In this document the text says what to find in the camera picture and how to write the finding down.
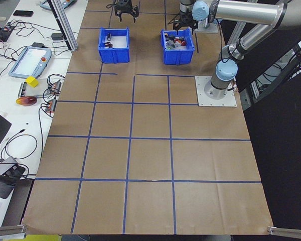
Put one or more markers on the long black cylinder capacitor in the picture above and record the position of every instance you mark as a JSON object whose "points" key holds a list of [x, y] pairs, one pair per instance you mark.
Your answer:
{"points": [[110, 37]]}

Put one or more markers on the black frame cover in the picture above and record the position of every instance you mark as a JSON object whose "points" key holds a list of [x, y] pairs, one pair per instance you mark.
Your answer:
{"points": [[278, 150]]}

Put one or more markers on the black smartphone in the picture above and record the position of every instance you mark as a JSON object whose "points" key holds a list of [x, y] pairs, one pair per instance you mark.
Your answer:
{"points": [[23, 13]]}

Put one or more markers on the black orange adapter box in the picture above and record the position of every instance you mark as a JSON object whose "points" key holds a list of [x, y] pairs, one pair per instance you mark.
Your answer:
{"points": [[51, 106], [54, 86]]}

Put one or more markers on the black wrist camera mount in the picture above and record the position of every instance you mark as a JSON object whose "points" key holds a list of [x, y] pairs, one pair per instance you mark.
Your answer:
{"points": [[125, 11], [184, 22]]}

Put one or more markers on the blue bin with black capacitors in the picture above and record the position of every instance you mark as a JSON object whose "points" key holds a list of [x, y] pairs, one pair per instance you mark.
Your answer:
{"points": [[114, 55]]}

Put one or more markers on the red mushroom push button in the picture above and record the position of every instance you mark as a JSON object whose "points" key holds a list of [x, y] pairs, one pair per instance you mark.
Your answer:
{"points": [[177, 38], [183, 43]]}

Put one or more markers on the metal frame bars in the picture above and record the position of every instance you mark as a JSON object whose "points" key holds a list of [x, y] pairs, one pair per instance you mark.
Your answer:
{"points": [[255, 88]]}

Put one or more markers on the aluminium profile bar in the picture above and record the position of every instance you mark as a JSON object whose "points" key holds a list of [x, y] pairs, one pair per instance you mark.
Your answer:
{"points": [[291, 232], [7, 229]]}

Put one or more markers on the light blue teach pendant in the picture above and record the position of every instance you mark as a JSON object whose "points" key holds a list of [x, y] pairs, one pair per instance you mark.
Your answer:
{"points": [[69, 4], [27, 62]]}

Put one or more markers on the yellow cube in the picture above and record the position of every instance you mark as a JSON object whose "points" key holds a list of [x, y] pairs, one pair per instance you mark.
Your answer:
{"points": [[31, 82]]}

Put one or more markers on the aluminium profile column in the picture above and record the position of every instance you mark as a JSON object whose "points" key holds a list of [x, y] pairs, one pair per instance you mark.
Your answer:
{"points": [[65, 25]]}

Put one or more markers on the yellow green sheet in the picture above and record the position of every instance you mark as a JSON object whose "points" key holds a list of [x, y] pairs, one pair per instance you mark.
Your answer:
{"points": [[35, 238]]}

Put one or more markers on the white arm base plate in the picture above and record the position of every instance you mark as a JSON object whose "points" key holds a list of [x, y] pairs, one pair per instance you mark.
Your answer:
{"points": [[210, 31], [225, 102]]}

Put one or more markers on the short black silver cylinder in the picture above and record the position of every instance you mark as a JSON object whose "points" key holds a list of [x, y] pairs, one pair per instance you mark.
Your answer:
{"points": [[107, 44]]}

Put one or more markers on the white foam bin liner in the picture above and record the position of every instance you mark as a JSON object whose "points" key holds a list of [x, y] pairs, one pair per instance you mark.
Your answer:
{"points": [[181, 48], [120, 41]]}

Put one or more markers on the grey docking hub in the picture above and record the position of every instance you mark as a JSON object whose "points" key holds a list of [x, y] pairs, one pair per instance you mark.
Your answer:
{"points": [[7, 164]]}

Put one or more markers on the small grey electronic box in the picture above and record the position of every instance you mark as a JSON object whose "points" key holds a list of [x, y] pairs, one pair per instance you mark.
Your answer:
{"points": [[22, 90]]}

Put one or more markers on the blue bin with push buttons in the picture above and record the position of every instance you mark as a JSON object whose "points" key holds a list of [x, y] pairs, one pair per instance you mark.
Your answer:
{"points": [[176, 56]]}

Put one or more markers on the silver monitor base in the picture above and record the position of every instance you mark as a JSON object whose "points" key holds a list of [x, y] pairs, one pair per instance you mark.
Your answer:
{"points": [[0, 189]]}

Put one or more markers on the dark grey power brick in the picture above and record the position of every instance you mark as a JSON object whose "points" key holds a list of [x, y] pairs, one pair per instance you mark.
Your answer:
{"points": [[38, 45]]}

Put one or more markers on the black electronics board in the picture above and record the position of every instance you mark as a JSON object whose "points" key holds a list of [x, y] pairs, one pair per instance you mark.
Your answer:
{"points": [[5, 31]]}

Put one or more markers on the red yellow mango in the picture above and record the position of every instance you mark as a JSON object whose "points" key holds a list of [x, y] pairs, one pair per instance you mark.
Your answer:
{"points": [[26, 101]]}

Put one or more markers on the black power adapter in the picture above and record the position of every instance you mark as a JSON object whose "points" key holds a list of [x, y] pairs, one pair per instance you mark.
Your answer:
{"points": [[57, 37]]}

